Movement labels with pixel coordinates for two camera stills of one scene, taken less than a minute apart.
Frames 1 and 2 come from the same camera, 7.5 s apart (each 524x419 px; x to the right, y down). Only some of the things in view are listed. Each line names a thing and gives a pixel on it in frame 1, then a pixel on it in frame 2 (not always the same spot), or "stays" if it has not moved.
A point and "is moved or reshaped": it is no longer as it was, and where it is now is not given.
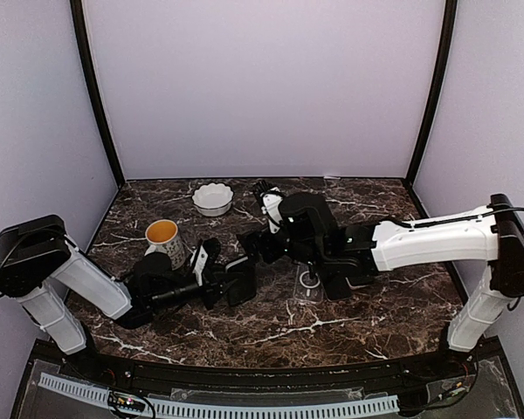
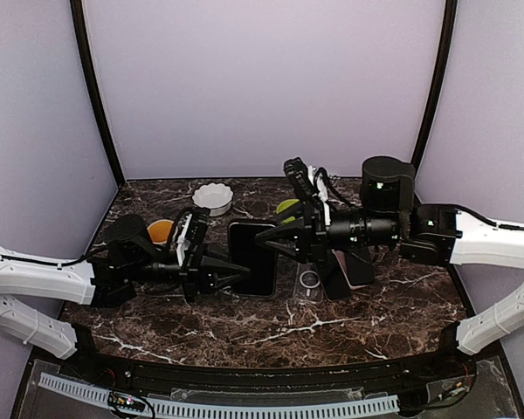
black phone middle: (307, 286) stays
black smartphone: (242, 281) is moved or reshaped
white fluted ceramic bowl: (213, 199) stays
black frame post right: (444, 64) stays
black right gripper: (248, 241) -> (313, 243)
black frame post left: (83, 53) stays
